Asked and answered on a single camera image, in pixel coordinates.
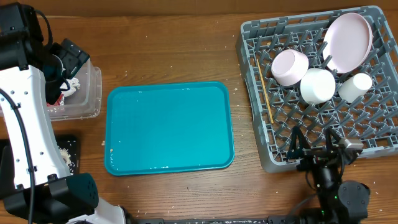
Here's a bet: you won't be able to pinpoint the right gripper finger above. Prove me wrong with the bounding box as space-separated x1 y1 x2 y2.
325 127 341 152
287 126 310 156

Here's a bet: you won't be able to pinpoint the white tissue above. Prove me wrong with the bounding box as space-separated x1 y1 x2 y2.
60 78 80 97

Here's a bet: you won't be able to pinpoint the wooden chopstick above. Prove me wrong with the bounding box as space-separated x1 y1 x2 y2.
255 57 274 124

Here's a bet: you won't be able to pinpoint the white paper cup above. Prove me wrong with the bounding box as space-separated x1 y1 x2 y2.
338 73 373 103

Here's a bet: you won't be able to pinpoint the white round bowl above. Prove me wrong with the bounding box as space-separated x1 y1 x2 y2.
300 68 336 104

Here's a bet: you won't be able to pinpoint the small pink saucer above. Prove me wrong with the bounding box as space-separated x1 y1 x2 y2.
271 49 309 86

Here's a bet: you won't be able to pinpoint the large pink plate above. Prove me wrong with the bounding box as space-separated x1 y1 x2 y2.
322 12 373 73

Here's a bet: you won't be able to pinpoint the rice and food scraps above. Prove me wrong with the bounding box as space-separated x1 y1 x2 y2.
58 140 80 175

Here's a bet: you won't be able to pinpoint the red snack wrapper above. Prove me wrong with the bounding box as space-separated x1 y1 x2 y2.
47 93 65 107

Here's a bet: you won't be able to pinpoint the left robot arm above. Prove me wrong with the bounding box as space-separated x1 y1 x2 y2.
1 2 133 223

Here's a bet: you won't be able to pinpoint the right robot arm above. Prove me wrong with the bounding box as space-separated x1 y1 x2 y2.
283 126 371 223

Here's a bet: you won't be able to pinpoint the grey dishwasher rack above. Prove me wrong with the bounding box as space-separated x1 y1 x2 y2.
236 6 397 173

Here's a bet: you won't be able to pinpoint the black waste tray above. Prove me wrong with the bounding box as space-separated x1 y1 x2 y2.
0 134 81 200

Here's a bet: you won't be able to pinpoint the clear plastic bin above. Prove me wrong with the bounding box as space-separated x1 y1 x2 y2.
0 55 103 121

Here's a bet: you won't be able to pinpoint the teal plastic tray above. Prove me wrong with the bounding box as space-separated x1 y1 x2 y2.
104 81 235 176

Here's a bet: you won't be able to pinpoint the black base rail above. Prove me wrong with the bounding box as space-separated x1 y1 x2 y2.
127 215 312 224

